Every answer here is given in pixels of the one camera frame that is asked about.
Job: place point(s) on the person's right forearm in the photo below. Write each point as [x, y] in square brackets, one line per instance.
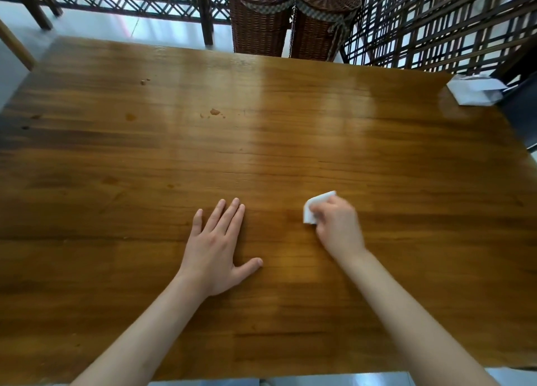
[411, 318]

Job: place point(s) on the dark wooden table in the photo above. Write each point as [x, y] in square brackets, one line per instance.
[126, 167]

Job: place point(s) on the person's left forearm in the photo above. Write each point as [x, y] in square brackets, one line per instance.
[138, 339]

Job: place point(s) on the white paper napkin pack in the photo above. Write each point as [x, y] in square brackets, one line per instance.
[474, 90]

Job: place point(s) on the white napkin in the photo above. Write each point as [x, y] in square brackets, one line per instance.
[312, 207]

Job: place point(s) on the light wooden table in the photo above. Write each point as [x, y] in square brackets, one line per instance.
[17, 44]

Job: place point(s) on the person's left hand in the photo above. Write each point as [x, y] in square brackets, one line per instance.
[212, 255]

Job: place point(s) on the brown wicker lidded basket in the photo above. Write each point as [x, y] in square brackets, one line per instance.
[319, 25]
[260, 21]

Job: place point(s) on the grey blue pillar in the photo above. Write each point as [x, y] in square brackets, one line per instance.
[522, 109]

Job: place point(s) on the dark wooden post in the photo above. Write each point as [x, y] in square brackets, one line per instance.
[516, 60]

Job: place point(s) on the person's right hand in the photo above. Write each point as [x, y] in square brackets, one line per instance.
[340, 228]

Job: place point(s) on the dark wooden lattice screen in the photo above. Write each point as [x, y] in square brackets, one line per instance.
[419, 29]
[205, 12]

